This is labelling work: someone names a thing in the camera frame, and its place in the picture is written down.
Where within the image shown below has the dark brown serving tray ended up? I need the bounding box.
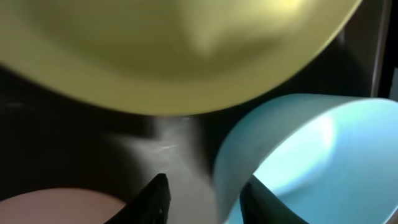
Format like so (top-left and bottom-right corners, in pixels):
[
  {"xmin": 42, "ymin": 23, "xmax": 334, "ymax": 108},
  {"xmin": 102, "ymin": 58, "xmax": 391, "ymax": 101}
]
[{"xmin": 1, "ymin": 1, "xmax": 395, "ymax": 223}]

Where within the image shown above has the yellow plate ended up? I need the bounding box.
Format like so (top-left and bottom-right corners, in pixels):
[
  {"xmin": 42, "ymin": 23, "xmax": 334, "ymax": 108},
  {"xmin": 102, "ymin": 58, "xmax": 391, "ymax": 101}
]
[{"xmin": 1, "ymin": 0, "xmax": 360, "ymax": 115}]

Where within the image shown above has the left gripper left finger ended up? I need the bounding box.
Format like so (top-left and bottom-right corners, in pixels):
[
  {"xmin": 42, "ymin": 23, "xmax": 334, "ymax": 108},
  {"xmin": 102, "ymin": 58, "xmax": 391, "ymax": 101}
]
[{"xmin": 104, "ymin": 173, "xmax": 171, "ymax": 224}]

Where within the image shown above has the pink bowl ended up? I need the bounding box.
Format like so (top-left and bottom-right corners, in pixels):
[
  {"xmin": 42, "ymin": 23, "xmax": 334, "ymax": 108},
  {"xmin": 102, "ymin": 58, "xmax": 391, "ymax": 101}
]
[{"xmin": 1, "ymin": 188, "xmax": 126, "ymax": 224}]

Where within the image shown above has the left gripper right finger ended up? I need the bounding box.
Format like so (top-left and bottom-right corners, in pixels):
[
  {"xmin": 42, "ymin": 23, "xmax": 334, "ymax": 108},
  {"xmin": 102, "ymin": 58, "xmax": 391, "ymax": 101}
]
[{"xmin": 239, "ymin": 175, "xmax": 308, "ymax": 224}]

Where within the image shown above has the light blue bowl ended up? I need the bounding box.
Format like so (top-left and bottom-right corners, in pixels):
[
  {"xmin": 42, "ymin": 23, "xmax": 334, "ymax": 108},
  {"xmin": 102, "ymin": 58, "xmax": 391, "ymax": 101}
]
[{"xmin": 213, "ymin": 94, "xmax": 397, "ymax": 223}]

